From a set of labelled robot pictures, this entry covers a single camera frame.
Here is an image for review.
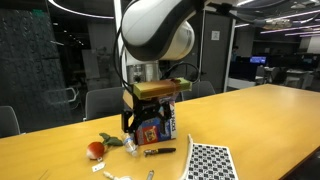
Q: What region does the grey office chair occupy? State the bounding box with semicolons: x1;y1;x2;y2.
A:
180;80;216;102
0;105;22;139
84;86;126;121

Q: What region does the white office desk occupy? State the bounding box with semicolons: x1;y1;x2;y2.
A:
254;65;315;90

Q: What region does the small white tag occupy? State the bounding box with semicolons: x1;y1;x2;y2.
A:
91;161;107;173

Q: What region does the white paper notice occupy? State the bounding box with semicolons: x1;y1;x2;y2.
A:
210;30;221;42

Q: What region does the white rope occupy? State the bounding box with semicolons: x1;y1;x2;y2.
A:
102;134;195;180

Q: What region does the blue cardboard snack box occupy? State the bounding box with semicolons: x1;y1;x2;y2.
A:
122;89;179;146

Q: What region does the lit computer monitor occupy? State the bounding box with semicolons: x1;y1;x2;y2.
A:
249;55;268;65

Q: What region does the clear plastic bottle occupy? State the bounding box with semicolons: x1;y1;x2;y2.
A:
121;132;139;158

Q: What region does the checkered calibration board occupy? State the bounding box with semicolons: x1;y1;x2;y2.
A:
184;142;239;180

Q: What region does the yellow wrist camera box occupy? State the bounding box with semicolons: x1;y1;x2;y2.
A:
132;77;193;100

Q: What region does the black marker pen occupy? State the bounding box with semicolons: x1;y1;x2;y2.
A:
143;147;177;158

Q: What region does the white tubular frame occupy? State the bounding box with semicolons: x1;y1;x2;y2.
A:
45;86;82;112

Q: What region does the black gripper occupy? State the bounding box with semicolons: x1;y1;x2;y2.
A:
120;96;174;138

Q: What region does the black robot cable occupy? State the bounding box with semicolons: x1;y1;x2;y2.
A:
113;25;134;95

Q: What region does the red radish toy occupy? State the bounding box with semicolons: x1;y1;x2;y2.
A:
86;132;124;161

